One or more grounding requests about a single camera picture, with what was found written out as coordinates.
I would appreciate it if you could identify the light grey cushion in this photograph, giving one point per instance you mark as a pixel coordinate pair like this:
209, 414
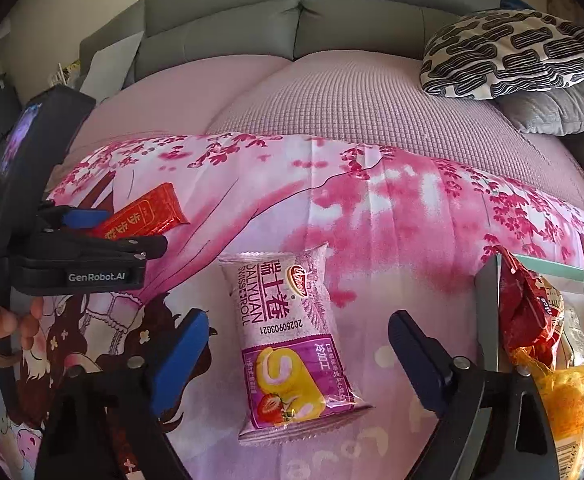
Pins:
112, 65

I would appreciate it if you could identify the teal cardboard box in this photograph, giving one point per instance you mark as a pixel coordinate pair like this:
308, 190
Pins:
489, 320

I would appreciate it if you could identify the red gold packet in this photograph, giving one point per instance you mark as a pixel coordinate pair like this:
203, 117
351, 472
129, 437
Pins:
147, 210

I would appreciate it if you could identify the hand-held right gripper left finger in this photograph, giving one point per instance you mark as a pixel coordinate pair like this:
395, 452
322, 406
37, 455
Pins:
182, 360

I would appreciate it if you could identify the printed cartoon blanket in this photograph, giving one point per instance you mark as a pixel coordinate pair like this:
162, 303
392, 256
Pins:
396, 240

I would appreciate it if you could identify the red crinkled snack packet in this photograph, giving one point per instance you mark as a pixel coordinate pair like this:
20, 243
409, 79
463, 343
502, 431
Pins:
526, 305

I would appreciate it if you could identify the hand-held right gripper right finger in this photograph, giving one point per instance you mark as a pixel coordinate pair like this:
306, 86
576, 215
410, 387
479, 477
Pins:
416, 360

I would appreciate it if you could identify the orange packet with barcode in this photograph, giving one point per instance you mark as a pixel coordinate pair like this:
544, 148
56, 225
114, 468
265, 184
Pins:
566, 395

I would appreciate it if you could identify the magazine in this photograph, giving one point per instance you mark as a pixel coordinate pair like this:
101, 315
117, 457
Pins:
69, 72

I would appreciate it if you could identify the grey pillow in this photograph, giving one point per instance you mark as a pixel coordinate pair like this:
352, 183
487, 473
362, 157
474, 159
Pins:
556, 107

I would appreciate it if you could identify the blue cloth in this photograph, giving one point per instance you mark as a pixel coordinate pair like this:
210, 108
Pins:
516, 2

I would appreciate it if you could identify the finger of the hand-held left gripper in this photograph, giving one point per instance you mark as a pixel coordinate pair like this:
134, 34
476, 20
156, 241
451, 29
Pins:
112, 249
82, 217

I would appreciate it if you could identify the grey sofa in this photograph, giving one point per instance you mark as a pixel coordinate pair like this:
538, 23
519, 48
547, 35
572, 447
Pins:
222, 15

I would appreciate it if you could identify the pink waffle sofa cover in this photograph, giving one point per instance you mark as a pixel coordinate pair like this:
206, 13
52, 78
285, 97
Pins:
347, 100

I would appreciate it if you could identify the purple cake roll packet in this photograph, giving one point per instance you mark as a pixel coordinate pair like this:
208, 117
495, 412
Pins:
282, 330

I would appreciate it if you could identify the black white patterned pillow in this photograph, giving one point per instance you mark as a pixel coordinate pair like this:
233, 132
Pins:
511, 50

